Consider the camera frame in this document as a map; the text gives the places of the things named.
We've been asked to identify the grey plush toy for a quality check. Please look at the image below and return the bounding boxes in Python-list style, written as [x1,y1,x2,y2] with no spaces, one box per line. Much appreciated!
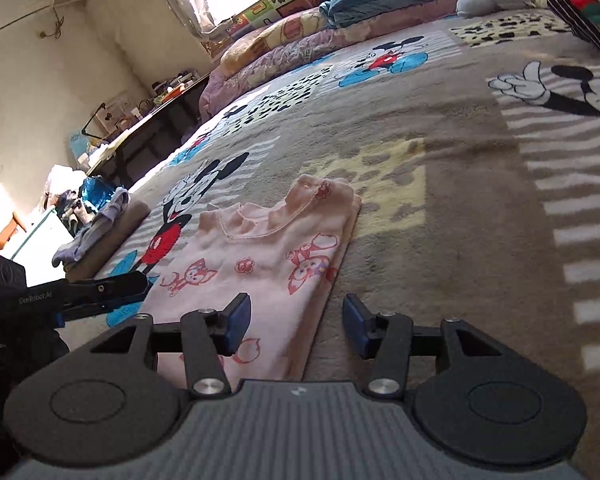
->
[456,0,534,18]

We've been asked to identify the dark cluttered desk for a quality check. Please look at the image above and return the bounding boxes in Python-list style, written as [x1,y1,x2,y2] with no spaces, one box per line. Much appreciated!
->
[85,75,209,188]

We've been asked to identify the orange floral pillow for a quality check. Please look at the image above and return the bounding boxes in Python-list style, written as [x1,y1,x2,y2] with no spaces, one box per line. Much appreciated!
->
[219,8,327,78]

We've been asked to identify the folded beige towel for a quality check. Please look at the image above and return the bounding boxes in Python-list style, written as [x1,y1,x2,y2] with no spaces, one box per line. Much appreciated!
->
[64,198,150,282]

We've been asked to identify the striped red green clothes stack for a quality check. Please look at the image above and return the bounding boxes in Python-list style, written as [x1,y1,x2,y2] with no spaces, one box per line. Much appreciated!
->
[546,0,600,64]

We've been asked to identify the Mickey Mouse plush blanket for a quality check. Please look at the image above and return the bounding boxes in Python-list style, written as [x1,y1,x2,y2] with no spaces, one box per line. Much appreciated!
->
[54,4,600,461]

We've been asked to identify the folded lavender garment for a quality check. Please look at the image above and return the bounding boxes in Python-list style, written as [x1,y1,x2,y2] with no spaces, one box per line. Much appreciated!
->
[52,188,130,268]

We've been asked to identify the black desk lamp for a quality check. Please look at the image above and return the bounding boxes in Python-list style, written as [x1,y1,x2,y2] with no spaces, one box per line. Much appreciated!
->
[80,102,109,144]

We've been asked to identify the purple floral comforter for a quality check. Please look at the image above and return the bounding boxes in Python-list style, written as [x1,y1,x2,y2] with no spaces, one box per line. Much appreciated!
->
[199,0,457,122]

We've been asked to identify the blue plastic bag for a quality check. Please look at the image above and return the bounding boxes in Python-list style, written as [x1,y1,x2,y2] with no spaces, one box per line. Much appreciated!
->
[79,176,116,210]

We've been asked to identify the pink fox print garment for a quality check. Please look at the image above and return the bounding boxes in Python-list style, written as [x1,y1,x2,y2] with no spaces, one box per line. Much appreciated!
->
[140,174,362,386]

